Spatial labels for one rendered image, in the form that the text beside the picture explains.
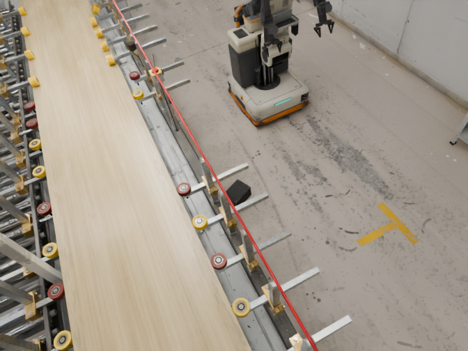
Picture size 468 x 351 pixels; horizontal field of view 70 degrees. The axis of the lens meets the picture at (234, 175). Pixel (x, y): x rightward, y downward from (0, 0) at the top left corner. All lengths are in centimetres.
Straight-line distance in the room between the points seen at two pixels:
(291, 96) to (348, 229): 138
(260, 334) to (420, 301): 127
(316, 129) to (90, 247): 234
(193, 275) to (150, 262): 24
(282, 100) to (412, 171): 132
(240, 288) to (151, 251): 53
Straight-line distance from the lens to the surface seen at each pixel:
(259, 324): 188
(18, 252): 182
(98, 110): 269
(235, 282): 195
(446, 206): 315
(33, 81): 320
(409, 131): 356
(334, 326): 168
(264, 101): 330
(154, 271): 177
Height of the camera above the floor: 246
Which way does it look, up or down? 53 degrees down
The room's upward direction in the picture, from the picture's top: 11 degrees counter-clockwise
